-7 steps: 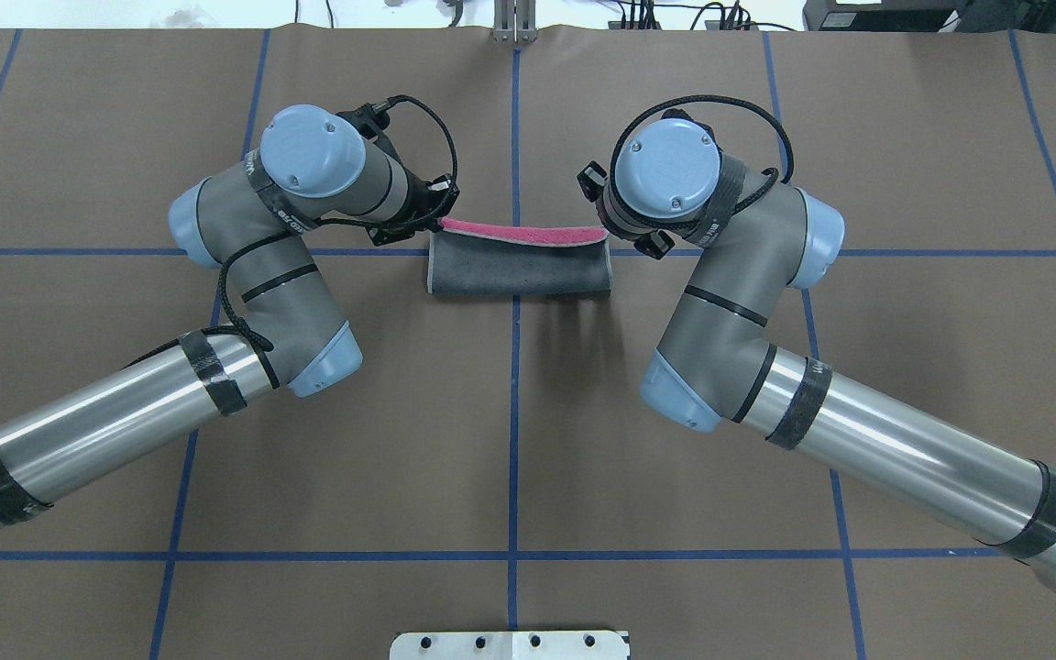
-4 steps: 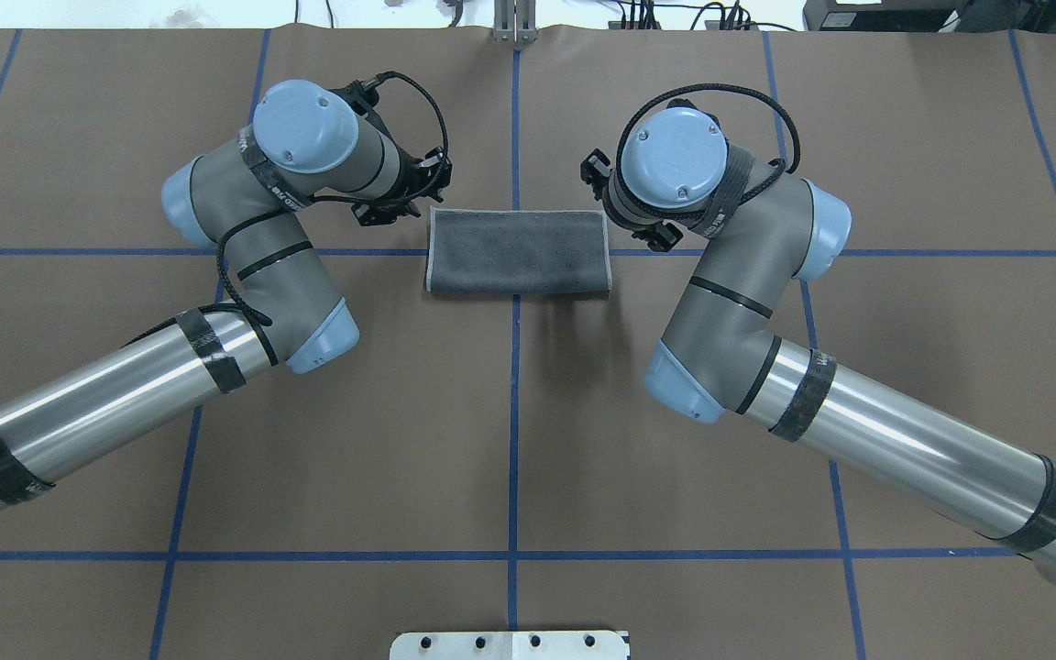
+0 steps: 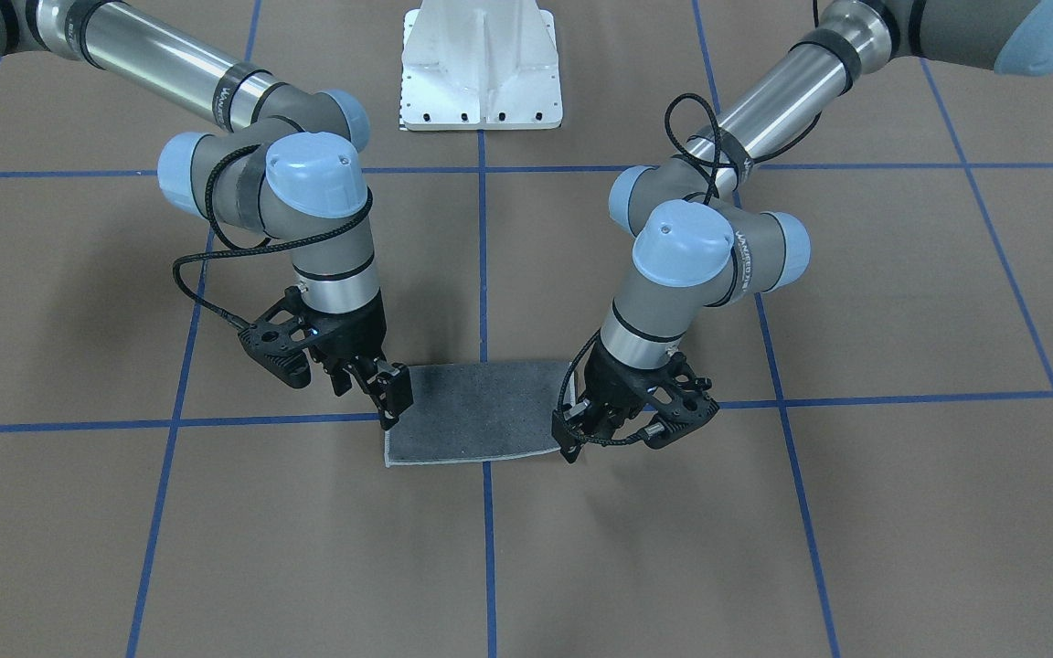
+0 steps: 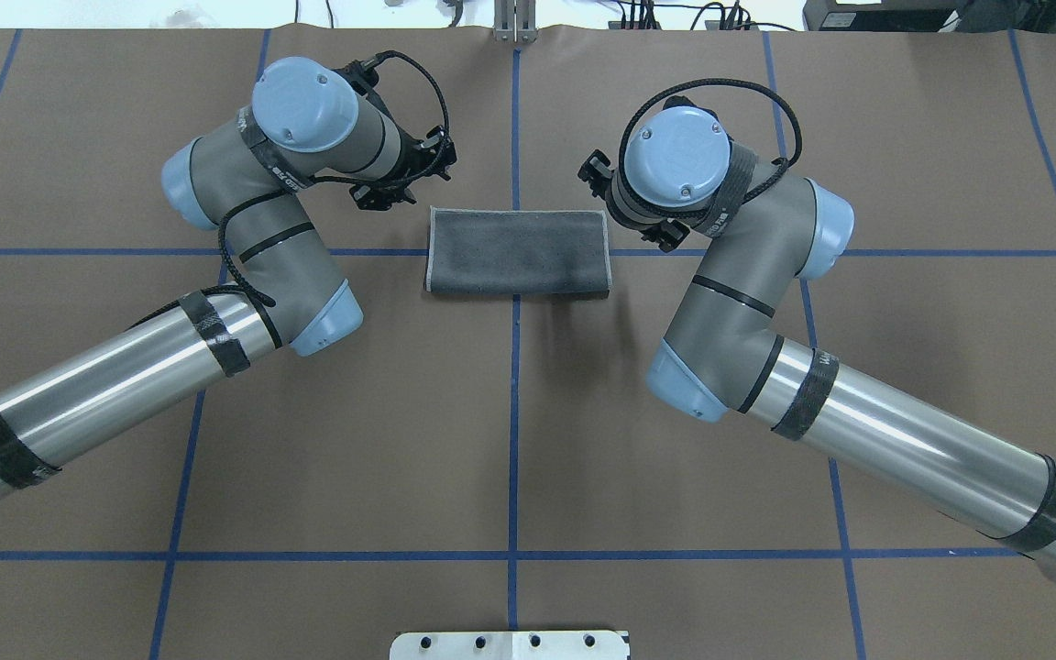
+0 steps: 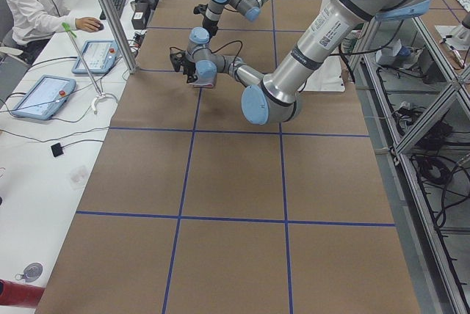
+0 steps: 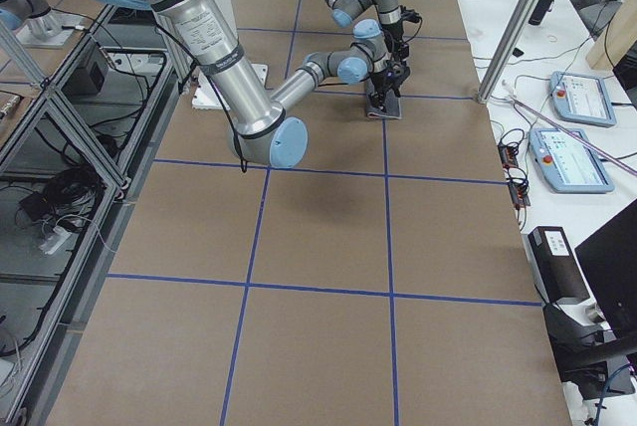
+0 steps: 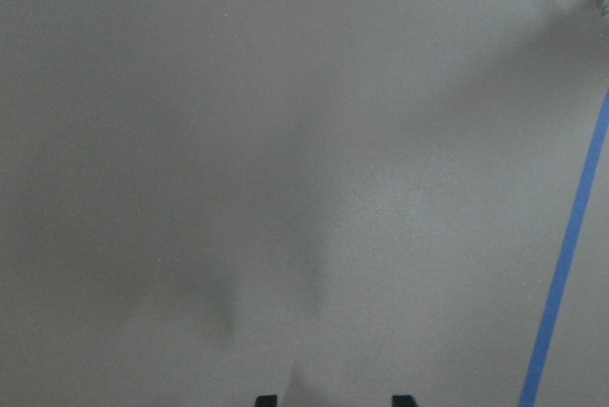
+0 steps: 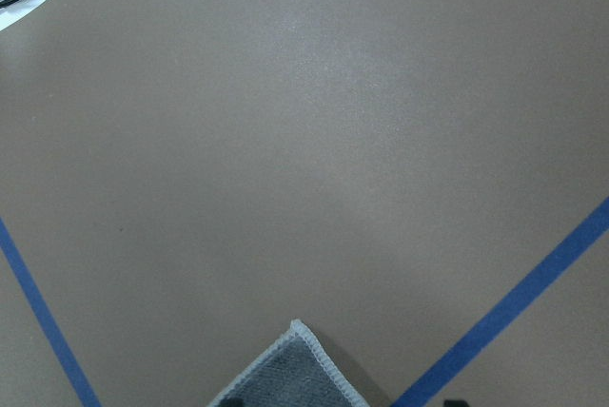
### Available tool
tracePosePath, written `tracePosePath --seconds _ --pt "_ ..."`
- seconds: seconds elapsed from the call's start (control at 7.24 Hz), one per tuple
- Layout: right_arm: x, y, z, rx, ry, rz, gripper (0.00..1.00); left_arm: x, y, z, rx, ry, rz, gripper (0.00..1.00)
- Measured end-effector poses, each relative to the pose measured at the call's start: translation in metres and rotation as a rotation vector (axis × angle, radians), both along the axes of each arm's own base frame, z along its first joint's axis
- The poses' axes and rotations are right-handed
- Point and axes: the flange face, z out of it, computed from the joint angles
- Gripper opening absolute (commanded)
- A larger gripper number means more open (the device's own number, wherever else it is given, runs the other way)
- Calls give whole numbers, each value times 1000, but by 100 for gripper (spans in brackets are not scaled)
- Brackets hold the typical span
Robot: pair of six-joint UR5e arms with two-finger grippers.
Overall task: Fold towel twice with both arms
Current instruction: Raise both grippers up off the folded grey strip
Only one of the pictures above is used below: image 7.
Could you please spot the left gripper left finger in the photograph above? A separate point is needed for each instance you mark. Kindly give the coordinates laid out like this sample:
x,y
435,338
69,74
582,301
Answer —
x,y
266,401

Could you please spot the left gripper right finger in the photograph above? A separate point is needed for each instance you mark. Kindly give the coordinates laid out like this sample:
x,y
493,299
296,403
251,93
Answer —
x,y
402,401

